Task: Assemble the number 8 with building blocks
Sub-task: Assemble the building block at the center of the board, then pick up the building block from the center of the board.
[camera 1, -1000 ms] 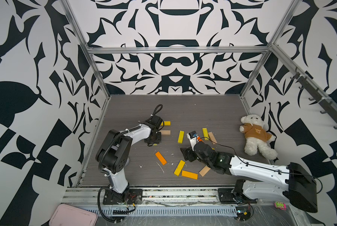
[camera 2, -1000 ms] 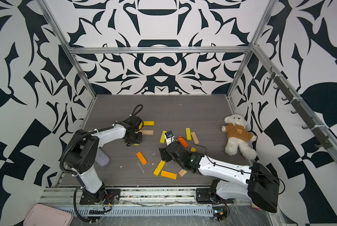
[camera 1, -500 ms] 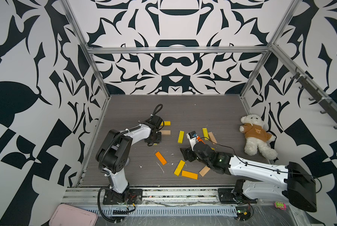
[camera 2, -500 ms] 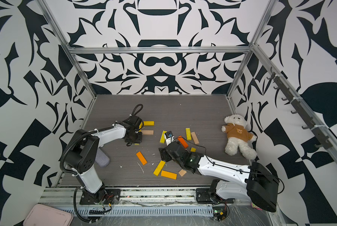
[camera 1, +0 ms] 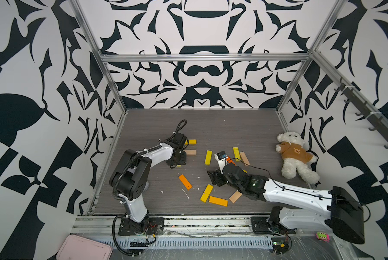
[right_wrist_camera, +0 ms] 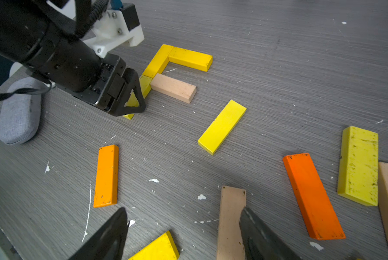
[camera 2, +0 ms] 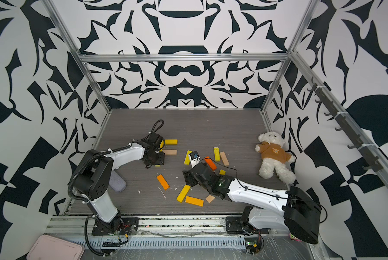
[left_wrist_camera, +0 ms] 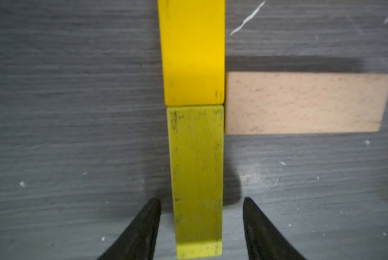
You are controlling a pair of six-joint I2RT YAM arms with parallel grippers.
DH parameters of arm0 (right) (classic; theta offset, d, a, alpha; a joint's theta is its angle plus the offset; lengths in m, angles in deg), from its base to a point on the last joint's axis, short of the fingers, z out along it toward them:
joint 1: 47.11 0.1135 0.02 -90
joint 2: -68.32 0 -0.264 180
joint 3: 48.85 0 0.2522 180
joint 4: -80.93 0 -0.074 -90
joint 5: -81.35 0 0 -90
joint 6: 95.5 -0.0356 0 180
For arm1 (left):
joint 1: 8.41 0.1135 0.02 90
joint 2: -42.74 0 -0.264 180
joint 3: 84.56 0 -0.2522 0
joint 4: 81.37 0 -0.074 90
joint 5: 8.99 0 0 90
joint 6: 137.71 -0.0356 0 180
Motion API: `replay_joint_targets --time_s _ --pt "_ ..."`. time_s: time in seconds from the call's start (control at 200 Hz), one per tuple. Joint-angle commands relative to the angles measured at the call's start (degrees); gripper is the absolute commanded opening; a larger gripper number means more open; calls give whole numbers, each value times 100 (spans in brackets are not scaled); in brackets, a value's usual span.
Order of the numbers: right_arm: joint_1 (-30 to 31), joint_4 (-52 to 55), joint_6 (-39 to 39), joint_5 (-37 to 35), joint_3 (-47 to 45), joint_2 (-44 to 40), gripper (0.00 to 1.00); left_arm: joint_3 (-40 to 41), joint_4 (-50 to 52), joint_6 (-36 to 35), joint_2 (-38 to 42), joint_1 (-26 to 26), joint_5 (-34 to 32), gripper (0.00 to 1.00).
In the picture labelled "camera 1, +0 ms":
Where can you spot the orange block lower left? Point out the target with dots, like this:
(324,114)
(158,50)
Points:
(185,182)

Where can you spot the green circuit board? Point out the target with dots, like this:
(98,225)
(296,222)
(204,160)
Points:
(280,247)

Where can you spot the white teddy bear brown shirt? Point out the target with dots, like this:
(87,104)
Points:
(296,160)

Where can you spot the white cable duct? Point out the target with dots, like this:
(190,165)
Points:
(200,243)

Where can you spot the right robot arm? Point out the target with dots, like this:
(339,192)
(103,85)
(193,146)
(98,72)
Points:
(333,211)

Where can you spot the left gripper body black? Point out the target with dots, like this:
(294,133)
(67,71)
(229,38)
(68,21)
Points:
(181,158)

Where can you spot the pink small device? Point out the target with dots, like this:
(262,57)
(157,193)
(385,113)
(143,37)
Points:
(322,236)

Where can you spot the orange block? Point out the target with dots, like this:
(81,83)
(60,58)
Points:
(229,161)
(185,182)

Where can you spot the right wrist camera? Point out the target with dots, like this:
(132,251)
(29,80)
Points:
(221,158)

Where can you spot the orange block right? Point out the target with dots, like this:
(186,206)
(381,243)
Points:
(229,161)

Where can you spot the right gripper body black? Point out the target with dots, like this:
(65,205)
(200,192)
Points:
(219,179)

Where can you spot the natural wood block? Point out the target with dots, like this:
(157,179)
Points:
(191,152)
(244,158)
(236,196)

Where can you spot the wall hook rail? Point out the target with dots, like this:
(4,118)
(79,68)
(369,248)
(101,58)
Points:
(365,108)

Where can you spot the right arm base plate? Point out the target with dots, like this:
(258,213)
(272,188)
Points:
(262,226)

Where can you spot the yellow block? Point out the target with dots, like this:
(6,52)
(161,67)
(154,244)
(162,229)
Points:
(192,141)
(208,157)
(204,197)
(236,154)

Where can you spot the pink tray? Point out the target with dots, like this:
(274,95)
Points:
(79,248)

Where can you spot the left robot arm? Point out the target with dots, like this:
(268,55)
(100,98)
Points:
(130,177)

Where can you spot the natural wood block bottom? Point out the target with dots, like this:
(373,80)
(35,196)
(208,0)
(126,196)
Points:
(236,196)

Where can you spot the yellow block top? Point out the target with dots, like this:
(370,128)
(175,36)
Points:
(192,141)

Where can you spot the orange-yellow block bottom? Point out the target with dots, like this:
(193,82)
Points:
(218,201)

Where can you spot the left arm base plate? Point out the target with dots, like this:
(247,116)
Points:
(150,226)

